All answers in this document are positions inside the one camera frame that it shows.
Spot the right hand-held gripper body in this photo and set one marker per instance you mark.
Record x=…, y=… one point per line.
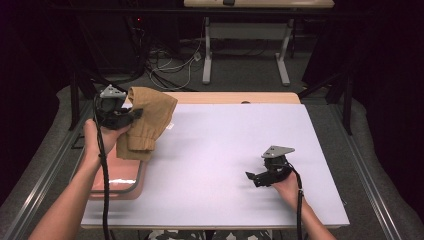
x=275, y=170

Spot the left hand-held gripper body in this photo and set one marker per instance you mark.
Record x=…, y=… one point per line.
x=110, y=110

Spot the tan pants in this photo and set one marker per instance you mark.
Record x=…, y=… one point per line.
x=150, y=113

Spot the pink basin with grey rim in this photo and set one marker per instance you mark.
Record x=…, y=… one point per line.
x=123, y=173

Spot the person's right hand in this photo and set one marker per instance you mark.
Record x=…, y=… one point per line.
x=288, y=191

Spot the person's left hand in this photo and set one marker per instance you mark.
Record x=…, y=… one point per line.
x=100, y=140

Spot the black metal stand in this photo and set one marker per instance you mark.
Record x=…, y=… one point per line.
x=348, y=106
x=74, y=100

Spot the black equipment with red light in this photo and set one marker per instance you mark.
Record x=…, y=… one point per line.
x=110, y=43

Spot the person's patterned clothing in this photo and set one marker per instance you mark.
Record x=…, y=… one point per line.
x=186, y=236

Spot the dark object on desk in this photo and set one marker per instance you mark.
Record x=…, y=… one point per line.
x=228, y=2

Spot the desk with white legs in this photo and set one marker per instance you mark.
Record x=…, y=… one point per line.
x=266, y=3

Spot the metal floor rail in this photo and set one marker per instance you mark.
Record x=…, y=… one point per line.
x=370, y=190
x=43, y=181

